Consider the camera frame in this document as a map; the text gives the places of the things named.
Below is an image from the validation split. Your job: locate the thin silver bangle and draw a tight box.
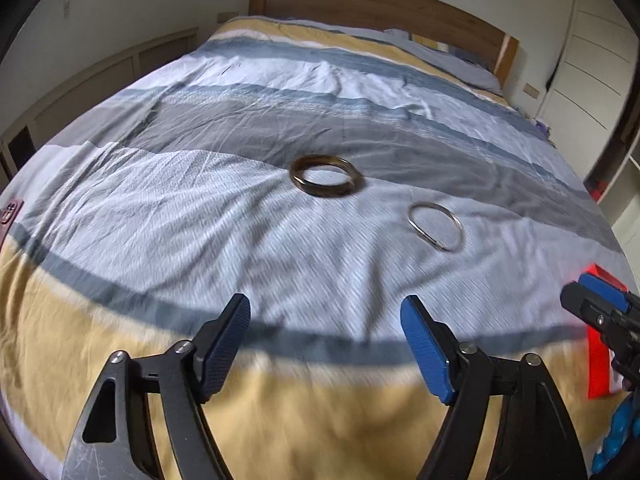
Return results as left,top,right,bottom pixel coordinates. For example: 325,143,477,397
407,202,465,252

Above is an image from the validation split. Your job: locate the dark brown bangle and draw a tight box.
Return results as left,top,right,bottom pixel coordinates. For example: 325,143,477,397
288,154,364,198

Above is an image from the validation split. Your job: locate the red jewelry box tray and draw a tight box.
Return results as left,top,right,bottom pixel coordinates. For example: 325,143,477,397
579,262,632,401

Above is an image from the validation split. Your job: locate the blue gloved right hand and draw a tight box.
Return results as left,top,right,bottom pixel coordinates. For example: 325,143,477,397
591,393,639,474

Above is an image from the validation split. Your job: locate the red object in wardrobe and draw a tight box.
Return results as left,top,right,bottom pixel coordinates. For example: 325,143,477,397
589,181,608,202

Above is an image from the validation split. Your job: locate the white wardrobe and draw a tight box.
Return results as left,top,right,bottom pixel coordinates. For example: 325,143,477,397
534,0,640,252

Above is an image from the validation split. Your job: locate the grey-blue pillow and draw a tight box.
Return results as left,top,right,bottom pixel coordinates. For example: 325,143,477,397
384,27,504,97

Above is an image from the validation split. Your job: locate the striped duvet cover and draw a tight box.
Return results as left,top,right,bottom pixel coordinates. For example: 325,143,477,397
1,18,634,479

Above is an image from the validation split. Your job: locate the low white side cabinet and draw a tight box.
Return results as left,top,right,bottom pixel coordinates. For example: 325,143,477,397
1,27,198,186

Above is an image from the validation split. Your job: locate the wooden headboard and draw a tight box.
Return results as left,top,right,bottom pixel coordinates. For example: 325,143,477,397
248,0,518,84

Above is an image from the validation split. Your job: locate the beige wall switch plate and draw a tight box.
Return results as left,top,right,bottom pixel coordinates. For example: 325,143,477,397
522,84,540,100

